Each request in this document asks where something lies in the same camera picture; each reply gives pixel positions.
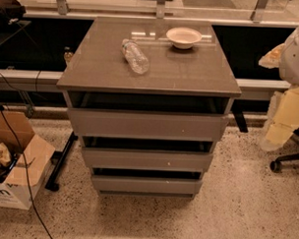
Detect grey drawer cabinet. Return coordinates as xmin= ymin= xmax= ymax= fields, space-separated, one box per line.
xmin=57 ymin=17 xmax=241 ymax=198

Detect small bottle behind cabinet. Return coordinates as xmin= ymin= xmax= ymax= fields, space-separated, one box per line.
xmin=63 ymin=46 xmax=74 ymax=64

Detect grey drawer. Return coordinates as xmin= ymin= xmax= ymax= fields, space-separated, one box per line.
xmin=91 ymin=176 xmax=203 ymax=195
xmin=67 ymin=108 xmax=228 ymax=142
xmin=82 ymin=148 xmax=213 ymax=171

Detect black cable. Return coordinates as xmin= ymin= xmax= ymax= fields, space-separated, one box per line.
xmin=0 ymin=68 xmax=63 ymax=239

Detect clear plastic water bottle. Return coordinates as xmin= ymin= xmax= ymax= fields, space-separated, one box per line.
xmin=121 ymin=39 xmax=150 ymax=74

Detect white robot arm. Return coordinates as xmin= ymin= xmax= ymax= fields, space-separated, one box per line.
xmin=259 ymin=26 xmax=299 ymax=151

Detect black table leg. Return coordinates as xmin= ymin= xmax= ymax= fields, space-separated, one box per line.
xmin=45 ymin=133 xmax=78 ymax=191

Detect grey middle drawer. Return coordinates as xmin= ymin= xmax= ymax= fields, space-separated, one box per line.
xmin=82 ymin=148 xmax=213 ymax=171

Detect grey bottom drawer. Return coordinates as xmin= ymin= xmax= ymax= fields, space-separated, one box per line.
xmin=91 ymin=176 xmax=203 ymax=195

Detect grey top drawer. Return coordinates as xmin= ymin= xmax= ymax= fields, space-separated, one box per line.
xmin=67 ymin=108 xmax=228 ymax=142

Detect black office chair base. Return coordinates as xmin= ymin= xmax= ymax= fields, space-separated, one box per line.
xmin=269 ymin=128 xmax=299 ymax=175

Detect open cardboard box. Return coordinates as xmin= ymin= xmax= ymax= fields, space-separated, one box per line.
xmin=0 ymin=110 xmax=55 ymax=209

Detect white paper bowl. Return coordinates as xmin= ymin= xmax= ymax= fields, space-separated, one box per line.
xmin=166 ymin=27 xmax=202 ymax=50

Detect black bag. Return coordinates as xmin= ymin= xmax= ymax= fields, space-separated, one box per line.
xmin=0 ymin=0 xmax=27 ymax=29

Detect crumpled snack bags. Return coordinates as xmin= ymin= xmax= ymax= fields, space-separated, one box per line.
xmin=0 ymin=143 xmax=18 ymax=183

